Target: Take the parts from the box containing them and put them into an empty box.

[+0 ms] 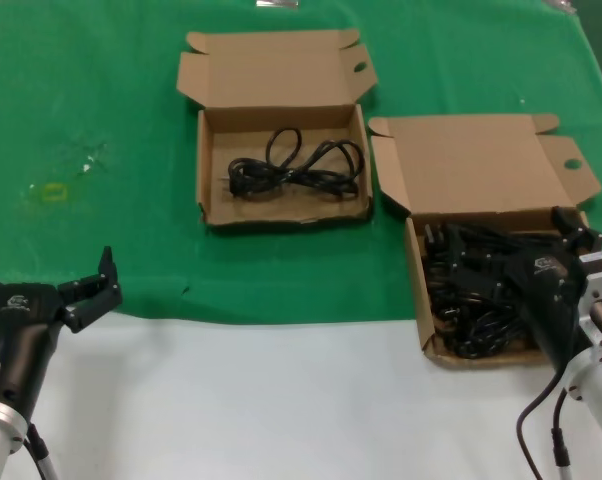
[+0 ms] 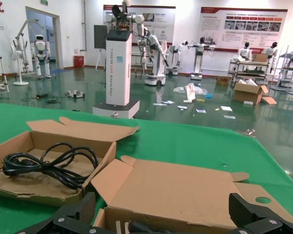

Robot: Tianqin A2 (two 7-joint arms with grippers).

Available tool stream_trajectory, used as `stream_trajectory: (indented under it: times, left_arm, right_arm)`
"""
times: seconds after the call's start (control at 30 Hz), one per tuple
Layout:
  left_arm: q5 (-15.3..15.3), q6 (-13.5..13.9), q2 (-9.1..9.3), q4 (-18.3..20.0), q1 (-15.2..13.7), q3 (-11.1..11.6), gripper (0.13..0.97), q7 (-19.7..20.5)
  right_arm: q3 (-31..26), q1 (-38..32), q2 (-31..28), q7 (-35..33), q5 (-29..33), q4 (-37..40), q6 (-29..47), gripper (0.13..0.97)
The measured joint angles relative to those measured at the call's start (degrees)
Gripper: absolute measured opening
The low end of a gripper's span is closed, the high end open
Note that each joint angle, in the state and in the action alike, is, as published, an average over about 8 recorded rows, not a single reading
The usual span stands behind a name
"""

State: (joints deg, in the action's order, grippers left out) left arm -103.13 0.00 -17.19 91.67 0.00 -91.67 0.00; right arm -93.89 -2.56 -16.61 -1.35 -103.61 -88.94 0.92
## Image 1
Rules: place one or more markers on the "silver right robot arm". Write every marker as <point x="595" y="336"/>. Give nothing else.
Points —
<point x="601" y="395"/>

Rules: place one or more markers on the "small silver metal part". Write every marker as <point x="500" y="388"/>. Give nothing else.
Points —
<point x="277" y="3"/>

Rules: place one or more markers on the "green table cloth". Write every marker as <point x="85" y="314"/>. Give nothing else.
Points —
<point x="81" y="75"/>

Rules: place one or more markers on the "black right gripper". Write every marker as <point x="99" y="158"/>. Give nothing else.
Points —
<point x="551" y="300"/>

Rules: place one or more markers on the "cardboard box with torn corner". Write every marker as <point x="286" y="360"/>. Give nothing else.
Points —
<point x="281" y="80"/>

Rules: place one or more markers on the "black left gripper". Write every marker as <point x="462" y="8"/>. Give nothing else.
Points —
<point x="21" y="330"/>

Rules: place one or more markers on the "small silver hardware bag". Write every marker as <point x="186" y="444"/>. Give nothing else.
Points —
<point x="561" y="5"/>

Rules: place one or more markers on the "intact open cardboard box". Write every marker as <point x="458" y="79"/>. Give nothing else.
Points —
<point x="456" y="150"/>

